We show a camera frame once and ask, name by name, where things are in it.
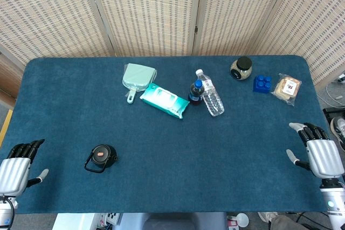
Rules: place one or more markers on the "blue table cloth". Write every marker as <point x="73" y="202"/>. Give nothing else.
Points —
<point x="172" y="143"/>

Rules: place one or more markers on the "round glass jar black lid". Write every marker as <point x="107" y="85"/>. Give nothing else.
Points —
<point x="241" y="68"/>

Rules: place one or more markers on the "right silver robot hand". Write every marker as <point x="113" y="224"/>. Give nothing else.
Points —
<point x="322" y="157"/>

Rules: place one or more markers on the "blue toy building block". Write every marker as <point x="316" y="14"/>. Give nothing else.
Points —
<point x="262" y="84"/>

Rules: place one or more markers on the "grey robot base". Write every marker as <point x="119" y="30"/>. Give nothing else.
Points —
<point x="178" y="221"/>

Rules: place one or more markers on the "packaged biscuits in clear bag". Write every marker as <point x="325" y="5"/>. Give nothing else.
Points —
<point x="287" y="87"/>

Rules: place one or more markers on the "white sneaker with grey trouser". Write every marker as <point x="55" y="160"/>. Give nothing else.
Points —
<point x="280" y="220"/>

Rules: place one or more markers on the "woven folding screen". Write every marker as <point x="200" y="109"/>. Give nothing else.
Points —
<point x="172" y="12"/>

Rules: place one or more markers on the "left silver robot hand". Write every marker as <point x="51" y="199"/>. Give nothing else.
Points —
<point x="14" y="172"/>

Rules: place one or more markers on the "dark soda bottle blue cap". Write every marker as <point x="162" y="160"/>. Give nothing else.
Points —
<point x="196" y="94"/>

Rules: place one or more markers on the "clear water bottle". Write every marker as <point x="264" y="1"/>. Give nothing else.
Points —
<point x="211" y="94"/>

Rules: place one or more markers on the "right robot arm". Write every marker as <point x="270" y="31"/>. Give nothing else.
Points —
<point x="334" y="203"/>

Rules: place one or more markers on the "light green dustpan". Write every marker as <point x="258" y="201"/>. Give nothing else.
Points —
<point x="138" y="79"/>

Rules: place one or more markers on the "white power strip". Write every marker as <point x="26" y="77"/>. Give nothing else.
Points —
<point x="112" y="217"/>

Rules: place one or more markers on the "teal wet wipes pack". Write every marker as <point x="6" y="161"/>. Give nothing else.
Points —
<point x="164" y="100"/>

